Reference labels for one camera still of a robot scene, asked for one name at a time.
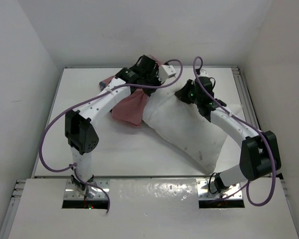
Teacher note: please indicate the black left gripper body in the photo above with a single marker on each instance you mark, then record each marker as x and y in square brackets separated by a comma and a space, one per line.
[153, 77]

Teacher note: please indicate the red pink patterned pillowcase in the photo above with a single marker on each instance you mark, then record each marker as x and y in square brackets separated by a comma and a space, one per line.
[130, 109]

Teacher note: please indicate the white pillow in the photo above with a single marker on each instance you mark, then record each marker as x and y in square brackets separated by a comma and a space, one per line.
[187, 143]

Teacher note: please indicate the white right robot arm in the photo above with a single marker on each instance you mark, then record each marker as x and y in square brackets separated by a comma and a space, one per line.
[259, 150]

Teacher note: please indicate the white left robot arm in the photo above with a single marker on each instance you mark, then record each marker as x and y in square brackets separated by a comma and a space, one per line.
[80, 124]

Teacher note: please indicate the white front cover board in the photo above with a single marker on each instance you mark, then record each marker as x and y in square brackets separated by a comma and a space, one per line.
[146, 209]

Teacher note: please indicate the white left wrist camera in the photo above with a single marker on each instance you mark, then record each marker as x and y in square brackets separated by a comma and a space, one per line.
[166, 72]

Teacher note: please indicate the aluminium frame rail right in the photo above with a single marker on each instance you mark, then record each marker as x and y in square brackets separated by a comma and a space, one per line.
[245, 98]

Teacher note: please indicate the aluminium frame rail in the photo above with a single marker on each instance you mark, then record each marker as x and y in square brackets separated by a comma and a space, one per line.
[12, 209]
[245, 98]

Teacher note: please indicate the aluminium frame rail left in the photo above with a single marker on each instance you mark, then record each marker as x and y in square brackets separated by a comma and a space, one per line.
[12, 209]

